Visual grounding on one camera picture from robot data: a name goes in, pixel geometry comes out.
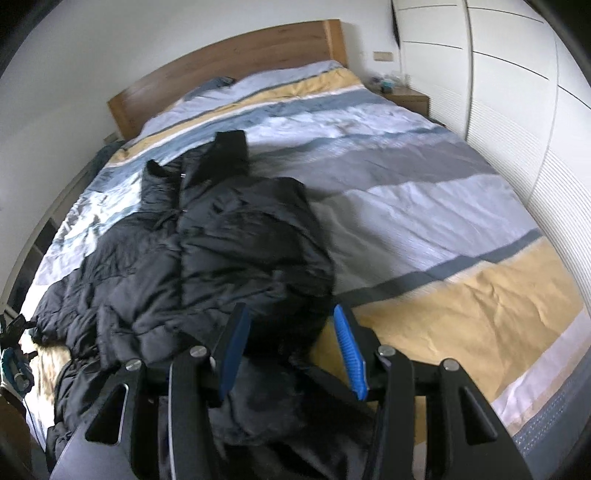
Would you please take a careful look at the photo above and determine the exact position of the white wardrobe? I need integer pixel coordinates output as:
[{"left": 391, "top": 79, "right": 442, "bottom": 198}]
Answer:
[{"left": 392, "top": 0, "right": 591, "bottom": 296}]

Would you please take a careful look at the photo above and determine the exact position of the blue-grey pillow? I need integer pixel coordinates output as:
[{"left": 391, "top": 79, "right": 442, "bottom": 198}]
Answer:
[{"left": 182, "top": 76, "right": 236, "bottom": 100}]

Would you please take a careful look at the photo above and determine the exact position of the wooden nightstand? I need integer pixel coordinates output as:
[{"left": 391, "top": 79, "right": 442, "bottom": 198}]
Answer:
[{"left": 376, "top": 88, "right": 430, "bottom": 116}]

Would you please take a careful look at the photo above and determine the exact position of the striped duvet bed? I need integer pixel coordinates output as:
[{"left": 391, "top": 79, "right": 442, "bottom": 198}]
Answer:
[{"left": 21, "top": 60, "right": 591, "bottom": 462}]

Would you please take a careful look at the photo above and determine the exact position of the wooden headboard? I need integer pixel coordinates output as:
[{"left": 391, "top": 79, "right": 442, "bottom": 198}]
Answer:
[{"left": 107, "top": 19, "right": 348, "bottom": 140}]

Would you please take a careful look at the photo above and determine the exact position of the black puffer jacket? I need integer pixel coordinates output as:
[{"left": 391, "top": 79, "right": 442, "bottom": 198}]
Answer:
[{"left": 30, "top": 130, "right": 384, "bottom": 480}]

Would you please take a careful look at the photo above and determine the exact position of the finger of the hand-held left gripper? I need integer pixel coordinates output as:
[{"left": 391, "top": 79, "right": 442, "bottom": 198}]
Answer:
[{"left": 0, "top": 313, "right": 28, "bottom": 346}]

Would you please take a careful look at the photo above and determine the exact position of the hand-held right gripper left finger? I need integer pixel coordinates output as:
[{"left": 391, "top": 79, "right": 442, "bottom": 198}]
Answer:
[{"left": 48, "top": 302, "right": 252, "bottom": 480}]

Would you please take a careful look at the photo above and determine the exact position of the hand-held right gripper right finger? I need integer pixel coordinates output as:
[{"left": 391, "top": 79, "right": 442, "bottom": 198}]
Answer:
[{"left": 333, "top": 305, "right": 536, "bottom": 480}]

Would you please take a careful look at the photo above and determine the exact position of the dark blue cloth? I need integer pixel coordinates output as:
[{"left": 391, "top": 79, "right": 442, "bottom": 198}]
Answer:
[{"left": 90, "top": 141, "right": 125, "bottom": 176}]

